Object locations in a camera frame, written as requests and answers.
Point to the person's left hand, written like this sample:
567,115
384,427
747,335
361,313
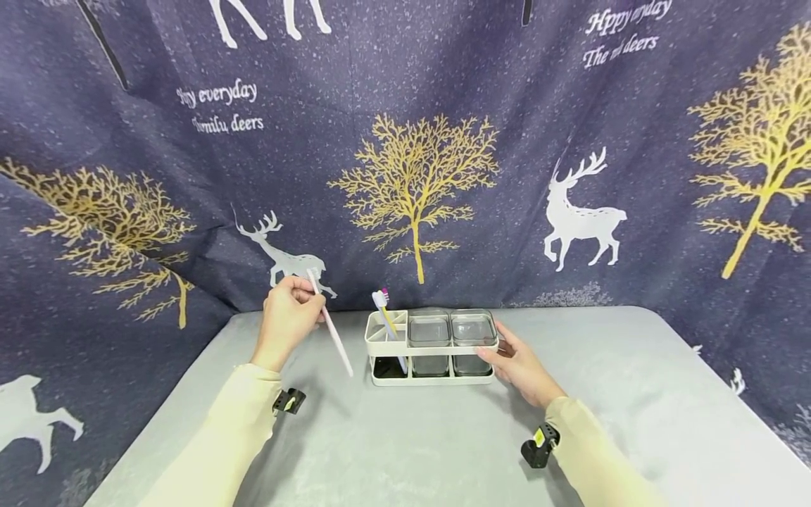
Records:
284,320

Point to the pink toothbrush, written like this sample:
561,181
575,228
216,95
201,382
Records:
334,339

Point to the person's right hand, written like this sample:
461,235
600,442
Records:
523,366

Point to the person's left forearm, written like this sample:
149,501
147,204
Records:
218,443

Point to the black wrist band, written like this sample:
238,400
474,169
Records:
289,401
538,447

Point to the clear plastic cup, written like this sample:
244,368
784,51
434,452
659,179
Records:
472,328
429,331

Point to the person's right forearm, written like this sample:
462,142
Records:
599,458

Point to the white toothbrush holder rack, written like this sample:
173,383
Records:
386,345

